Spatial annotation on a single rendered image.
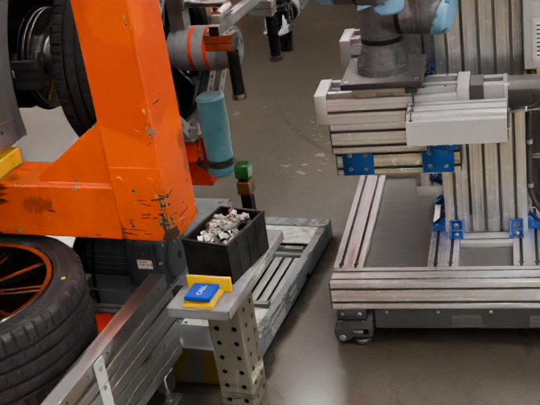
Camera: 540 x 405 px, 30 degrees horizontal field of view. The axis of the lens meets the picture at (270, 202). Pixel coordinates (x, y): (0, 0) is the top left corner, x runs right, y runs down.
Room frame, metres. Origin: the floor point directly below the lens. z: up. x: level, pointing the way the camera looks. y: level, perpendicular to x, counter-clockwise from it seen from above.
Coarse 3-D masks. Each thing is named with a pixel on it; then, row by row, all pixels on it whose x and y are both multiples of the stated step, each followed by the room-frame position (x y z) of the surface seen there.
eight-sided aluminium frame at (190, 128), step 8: (160, 0) 2.91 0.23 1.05; (160, 8) 2.89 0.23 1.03; (208, 8) 3.30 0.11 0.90; (216, 8) 3.26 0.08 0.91; (208, 16) 3.29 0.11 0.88; (208, 24) 3.28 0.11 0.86; (208, 72) 3.24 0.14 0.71; (224, 72) 3.24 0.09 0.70; (208, 80) 3.21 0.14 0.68; (216, 80) 3.20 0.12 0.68; (224, 80) 3.23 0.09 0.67; (208, 88) 3.20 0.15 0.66; (216, 88) 3.18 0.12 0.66; (184, 120) 2.92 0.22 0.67; (192, 120) 3.06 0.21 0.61; (184, 128) 2.91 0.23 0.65; (192, 128) 2.96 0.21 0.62; (184, 136) 2.92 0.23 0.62; (192, 136) 2.94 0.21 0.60
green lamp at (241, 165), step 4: (236, 164) 2.53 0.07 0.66; (240, 164) 2.53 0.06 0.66; (244, 164) 2.53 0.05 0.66; (248, 164) 2.53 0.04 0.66; (236, 168) 2.52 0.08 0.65; (240, 168) 2.52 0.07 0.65; (244, 168) 2.51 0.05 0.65; (248, 168) 2.52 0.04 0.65; (236, 172) 2.52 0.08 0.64; (240, 172) 2.52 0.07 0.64; (244, 172) 2.51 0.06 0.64; (248, 172) 2.52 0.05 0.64; (252, 172) 2.54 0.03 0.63; (236, 176) 2.52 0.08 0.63; (240, 176) 2.52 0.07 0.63; (244, 176) 2.51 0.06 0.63; (248, 176) 2.51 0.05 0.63
